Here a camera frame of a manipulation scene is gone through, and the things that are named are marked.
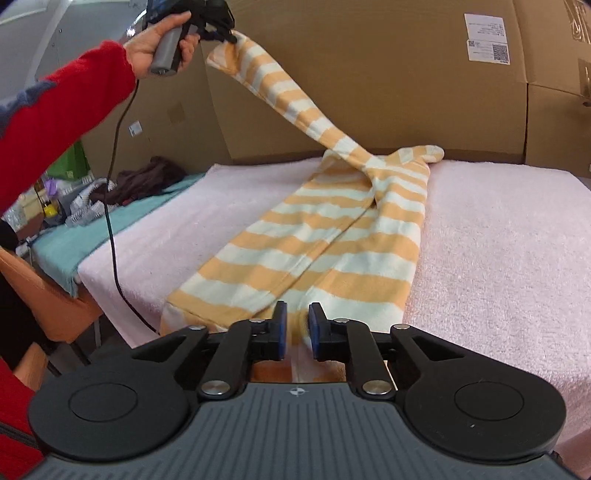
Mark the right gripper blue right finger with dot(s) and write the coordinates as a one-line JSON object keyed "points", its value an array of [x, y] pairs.
{"points": [[365, 354]]}

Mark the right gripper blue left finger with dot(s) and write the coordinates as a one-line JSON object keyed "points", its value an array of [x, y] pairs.
{"points": [[232, 354]]}

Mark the orange white striped sweater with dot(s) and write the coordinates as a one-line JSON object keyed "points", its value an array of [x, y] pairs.
{"points": [[349, 238]]}

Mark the red sleeved left forearm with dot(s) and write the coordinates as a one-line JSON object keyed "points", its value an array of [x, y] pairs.
{"points": [[43, 121]]}

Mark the person left hand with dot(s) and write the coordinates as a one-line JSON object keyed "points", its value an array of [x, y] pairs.
{"points": [[141, 48]]}

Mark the left cardboard box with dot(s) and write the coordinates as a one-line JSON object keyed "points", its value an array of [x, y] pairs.
{"points": [[178, 123]]}

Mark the small white label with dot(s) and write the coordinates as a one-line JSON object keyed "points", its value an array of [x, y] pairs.
{"points": [[135, 129]]}

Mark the dark brown garment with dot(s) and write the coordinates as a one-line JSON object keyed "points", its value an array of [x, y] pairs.
{"points": [[131, 185]]}

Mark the pink towel mat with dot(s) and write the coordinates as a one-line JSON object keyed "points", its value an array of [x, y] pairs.
{"points": [[504, 267]]}

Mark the large centre cardboard box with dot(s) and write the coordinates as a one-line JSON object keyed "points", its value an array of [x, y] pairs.
{"points": [[395, 74]]}

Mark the orange chair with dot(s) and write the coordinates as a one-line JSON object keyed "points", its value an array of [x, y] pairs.
{"points": [[36, 316]]}

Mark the navy white striped shirt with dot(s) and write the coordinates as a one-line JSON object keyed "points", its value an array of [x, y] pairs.
{"points": [[88, 205]]}

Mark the teal folded cloth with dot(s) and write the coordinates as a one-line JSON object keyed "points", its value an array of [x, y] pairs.
{"points": [[59, 251]]}

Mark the white shipping label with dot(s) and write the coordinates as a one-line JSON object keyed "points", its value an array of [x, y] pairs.
{"points": [[487, 39]]}

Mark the right lower cardboard box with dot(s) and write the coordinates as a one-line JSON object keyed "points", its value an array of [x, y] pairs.
{"points": [[558, 131]]}

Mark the right upper cardboard box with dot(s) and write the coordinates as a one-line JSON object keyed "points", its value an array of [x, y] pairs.
{"points": [[556, 42]]}

